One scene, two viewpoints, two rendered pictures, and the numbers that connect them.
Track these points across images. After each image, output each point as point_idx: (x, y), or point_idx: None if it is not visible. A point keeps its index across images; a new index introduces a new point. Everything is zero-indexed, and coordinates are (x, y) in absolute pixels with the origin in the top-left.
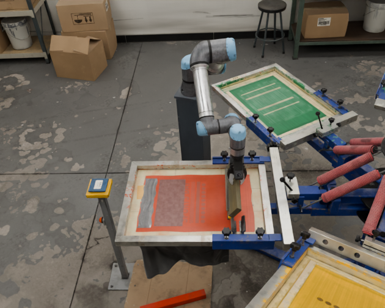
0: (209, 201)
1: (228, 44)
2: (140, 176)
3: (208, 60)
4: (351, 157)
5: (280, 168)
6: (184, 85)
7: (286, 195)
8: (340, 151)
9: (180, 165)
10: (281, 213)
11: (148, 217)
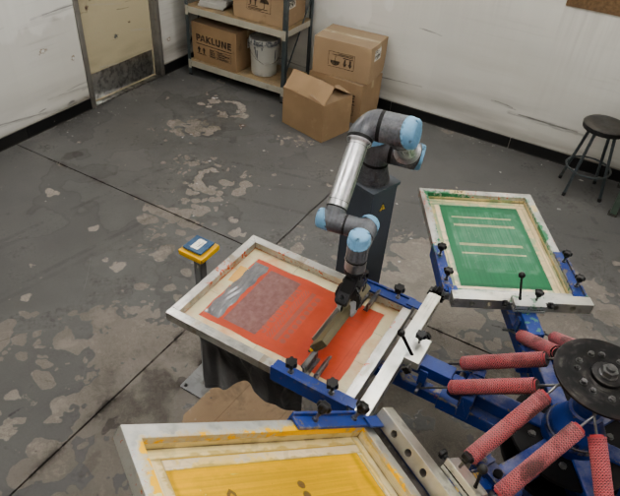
0: (309, 323)
1: (405, 124)
2: (252, 256)
3: (373, 136)
4: None
5: (423, 323)
6: (361, 167)
7: None
8: (522, 340)
9: (305, 265)
10: (378, 377)
11: (223, 305)
